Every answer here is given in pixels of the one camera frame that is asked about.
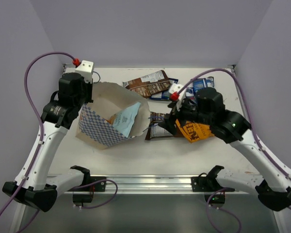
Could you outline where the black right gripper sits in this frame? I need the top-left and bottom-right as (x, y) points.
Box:
(159, 95), (214, 134)

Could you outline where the orange snack packet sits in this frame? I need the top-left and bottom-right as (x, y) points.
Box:
(176, 119), (214, 143)

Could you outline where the checkered blue paper bag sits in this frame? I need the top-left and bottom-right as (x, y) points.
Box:
(76, 82), (150, 150)

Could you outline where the blue white snack packet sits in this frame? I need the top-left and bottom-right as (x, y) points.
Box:
(149, 78), (178, 101)

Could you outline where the dark brown kettle chips bag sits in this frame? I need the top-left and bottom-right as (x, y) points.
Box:
(145, 112), (174, 141)

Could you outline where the light blue snack packet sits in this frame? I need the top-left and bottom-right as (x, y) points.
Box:
(112, 102), (141, 137)

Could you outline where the small orange white packet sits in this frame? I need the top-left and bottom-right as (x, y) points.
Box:
(108, 114), (118, 125)

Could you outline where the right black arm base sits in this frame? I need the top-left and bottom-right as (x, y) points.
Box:
(191, 172), (235, 208)

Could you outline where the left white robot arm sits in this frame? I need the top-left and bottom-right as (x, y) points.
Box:
(2, 72), (93, 212)

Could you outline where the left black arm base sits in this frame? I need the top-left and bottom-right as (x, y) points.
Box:
(72, 176), (106, 206)

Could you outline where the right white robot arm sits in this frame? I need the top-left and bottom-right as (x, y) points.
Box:
(159, 84), (291, 212)

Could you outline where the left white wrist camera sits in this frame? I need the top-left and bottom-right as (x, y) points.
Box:
(75, 60), (94, 82)

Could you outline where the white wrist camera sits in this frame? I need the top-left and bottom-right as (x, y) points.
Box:
(168, 83), (187, 111)
(75, 60), (94, 82)

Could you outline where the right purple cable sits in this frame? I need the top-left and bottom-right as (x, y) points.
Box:
(177, 68), (291, 216)

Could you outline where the purple cable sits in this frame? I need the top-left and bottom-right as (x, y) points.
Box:
(177, 68), (291, 216)
(0, 51), (80, 233)

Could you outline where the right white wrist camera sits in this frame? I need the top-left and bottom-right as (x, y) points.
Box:
(168, 83), (187, 111)

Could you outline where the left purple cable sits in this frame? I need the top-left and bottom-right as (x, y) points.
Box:
(0, 51), (80, 233)

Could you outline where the aluminium front rail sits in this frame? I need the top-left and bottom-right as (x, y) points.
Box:
(47, 173), (260, 195)

